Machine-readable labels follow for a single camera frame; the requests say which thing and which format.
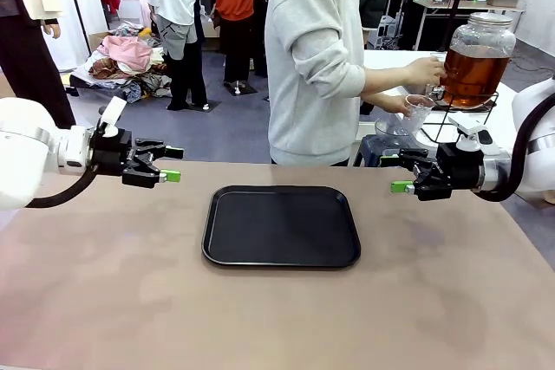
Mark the blue grey plastic stool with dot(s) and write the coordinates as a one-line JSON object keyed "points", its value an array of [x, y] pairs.
{"points": [[368, 147]]}

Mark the black plastic serving tray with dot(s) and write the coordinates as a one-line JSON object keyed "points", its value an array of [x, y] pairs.
{"points": [[303, 231]]}

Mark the brown cardboard box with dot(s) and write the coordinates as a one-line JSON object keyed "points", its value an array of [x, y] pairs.
{"points": [[97, 40]]}

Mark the glass tea dispenser jar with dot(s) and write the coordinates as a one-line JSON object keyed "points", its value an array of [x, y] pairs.
{"points": [[477, 71]]}

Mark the person's right hand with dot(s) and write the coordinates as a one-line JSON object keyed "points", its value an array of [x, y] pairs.
{"points": [[425, 73]]}

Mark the black vertical post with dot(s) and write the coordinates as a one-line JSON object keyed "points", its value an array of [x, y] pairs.
{"points": [[459, 1]]}

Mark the white computer case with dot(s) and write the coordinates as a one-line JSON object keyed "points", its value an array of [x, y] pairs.
{"points": [[386, 32]]}

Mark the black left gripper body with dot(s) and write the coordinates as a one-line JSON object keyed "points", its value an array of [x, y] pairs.
{"points": [[108, 155]]}

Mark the black rack pole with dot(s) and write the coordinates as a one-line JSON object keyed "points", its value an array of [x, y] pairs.
{"points": [[78, 1]]}

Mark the dark brown tray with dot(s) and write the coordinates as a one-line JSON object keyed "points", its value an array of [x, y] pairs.
{"points": [[490, 104]]}

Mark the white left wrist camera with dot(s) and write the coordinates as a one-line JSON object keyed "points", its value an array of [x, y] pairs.
{"points": [[113, 112]]}

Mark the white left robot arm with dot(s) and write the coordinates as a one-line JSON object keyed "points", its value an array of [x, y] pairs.
{"points": [[21, 149]]}

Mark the clear plastic ice bowl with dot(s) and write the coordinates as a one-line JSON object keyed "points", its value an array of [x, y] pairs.
{"points": [[388, 127]]}

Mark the person's left forearm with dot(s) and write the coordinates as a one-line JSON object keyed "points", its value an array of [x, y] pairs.
{"points": [[375, 101]]}

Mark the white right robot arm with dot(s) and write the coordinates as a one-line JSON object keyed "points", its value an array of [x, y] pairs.
{"points": [[531, 101]]}

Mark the clear plastic drink cup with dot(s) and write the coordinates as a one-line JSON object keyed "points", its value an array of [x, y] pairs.
{"points": [[420, 114]]}

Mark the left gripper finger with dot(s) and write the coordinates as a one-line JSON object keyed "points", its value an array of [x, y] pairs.
{"points": [[152, 147], [139, 177]]}

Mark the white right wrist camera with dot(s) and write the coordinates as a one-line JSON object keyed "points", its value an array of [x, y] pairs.
{"points": [[470, 134]]}

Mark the person's left hand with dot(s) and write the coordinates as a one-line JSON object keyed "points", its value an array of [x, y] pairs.
{"points": [[399, 105]]}

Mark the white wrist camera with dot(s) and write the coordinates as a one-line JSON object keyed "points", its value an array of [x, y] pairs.
{"points": [[470, 134], [113, 112]]}

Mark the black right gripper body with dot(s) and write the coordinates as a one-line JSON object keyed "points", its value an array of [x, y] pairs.
{"points": [[459, 168]]}

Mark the person in grey sweatshirt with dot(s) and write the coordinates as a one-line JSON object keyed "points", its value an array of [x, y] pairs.
{"points": [[312, 84]]}

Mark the wooden workbench with robots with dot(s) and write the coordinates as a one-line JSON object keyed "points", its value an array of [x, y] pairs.
{"points": [[477, 5]]}

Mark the pile of mixed clothes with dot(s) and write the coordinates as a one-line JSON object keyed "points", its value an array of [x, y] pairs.
{"points": [[126, 53]]}

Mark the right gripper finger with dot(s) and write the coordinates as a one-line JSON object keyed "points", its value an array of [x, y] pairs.
{"points": [[427, 190], [416, 157]]}

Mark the black floor stand base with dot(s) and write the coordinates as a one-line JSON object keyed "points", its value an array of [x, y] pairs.
{"points": [[208, 106]]}

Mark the white side table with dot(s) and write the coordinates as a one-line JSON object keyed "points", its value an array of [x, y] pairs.
{"points": [[390, 60]]}

